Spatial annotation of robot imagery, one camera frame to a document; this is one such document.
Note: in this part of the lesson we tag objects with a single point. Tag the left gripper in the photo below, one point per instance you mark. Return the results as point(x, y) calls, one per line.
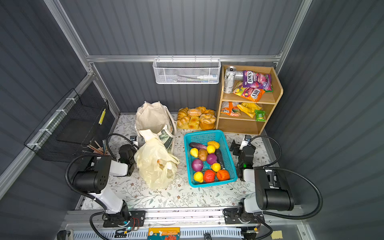
point(133, 142)

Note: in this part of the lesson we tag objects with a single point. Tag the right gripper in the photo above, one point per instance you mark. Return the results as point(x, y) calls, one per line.
point(236, 147)

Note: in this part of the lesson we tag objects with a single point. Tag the yellow plastic grocery bag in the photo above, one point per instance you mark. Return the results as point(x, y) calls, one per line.
point(156, 165)

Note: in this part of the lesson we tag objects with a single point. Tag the canvas tote bag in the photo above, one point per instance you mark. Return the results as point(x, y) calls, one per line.
point(154, 121)

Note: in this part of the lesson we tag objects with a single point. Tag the purple onion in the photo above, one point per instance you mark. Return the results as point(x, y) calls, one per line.
point(211, 159)
point(197, 165)

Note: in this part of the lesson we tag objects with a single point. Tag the orange candy bag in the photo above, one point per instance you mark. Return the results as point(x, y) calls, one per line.
point(251, 94)

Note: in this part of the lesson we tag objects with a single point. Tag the purple candy bag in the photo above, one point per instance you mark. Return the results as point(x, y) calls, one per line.
point(253, 80)

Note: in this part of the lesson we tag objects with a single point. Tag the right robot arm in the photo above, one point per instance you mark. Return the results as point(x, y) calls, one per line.
point(272, 191)

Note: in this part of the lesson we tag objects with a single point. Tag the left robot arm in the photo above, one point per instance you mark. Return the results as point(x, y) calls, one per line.
point(91, 179)

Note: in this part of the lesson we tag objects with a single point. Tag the yellow corn piece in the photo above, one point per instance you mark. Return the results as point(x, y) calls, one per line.
point(214, 143)

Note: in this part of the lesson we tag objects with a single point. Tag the orange pumpkin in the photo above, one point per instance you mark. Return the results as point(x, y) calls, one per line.
point(223, 175)

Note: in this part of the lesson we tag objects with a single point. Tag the yellow fruit centre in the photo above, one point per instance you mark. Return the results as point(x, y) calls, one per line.
point(216, 167)

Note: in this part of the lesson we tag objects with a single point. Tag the yellow fruit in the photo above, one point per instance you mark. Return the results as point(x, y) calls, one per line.
point(216, 167)
point(198, 177)

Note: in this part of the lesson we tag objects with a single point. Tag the yellow lemon top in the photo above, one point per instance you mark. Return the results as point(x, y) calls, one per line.
point(211, 149)

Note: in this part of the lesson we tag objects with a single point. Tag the small green packet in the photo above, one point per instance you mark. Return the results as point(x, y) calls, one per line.
point(260, 116)

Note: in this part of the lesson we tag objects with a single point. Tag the yellow snack packet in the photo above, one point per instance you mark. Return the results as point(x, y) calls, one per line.
point(249, 108)

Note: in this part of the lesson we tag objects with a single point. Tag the brown potato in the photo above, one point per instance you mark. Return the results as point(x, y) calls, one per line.
point(202, 154)

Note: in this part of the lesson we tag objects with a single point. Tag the red tomato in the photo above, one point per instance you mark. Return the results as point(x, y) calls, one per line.
point(209, 176)

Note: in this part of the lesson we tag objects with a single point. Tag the teal plastic basket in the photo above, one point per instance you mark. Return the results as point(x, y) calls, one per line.
point(202, 138)

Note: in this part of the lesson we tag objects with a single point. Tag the orange snack packet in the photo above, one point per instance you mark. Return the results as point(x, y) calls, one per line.
point(230, 109)

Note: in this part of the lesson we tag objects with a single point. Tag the round sugared bread loaf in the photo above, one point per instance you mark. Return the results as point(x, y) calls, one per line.
point(207, 122)

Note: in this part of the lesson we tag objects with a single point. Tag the yellow pear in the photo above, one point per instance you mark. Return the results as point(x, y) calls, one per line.
point(194, 152)

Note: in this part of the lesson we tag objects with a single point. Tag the purple eggplant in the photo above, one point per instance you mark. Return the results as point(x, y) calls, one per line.
point(197, 146)

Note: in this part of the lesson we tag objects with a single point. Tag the yellow fruit bottom left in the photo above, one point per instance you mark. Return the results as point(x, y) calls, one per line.
point(198, 177)

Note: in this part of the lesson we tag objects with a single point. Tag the wooden shelf unit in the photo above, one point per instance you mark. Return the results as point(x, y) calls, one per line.
point(244, 124)

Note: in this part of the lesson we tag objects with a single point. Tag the square bread roll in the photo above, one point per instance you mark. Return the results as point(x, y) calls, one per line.
point(194, 123)

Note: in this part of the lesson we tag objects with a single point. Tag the yellow bread tray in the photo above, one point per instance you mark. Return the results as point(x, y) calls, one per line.
point(204, 111)

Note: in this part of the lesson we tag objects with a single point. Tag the braided bread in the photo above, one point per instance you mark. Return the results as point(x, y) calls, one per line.
point(183, 117)

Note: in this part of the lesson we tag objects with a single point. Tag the sugared bun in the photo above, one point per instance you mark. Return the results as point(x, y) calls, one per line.
point(194, 112)

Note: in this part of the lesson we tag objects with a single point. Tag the green candy bag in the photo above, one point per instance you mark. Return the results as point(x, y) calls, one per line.
point(268, 83)

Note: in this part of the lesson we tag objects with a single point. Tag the lying white can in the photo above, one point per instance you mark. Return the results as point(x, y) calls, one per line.
point(238, 76)

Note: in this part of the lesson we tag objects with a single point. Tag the tall white energy can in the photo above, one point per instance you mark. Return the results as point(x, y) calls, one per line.
point(229, 79)

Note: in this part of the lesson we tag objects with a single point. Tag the toothpaste tube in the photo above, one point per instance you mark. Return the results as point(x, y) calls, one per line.
point(207, 77)

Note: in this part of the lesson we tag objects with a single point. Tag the teal orange card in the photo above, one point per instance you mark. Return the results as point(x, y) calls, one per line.
point(171, 233)

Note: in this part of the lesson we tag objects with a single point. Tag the black wire wall basket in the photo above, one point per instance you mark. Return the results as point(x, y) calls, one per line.
point(78, 121)

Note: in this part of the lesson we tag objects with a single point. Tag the white wire wall basket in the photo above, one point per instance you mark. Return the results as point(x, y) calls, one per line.
point(185, 73)

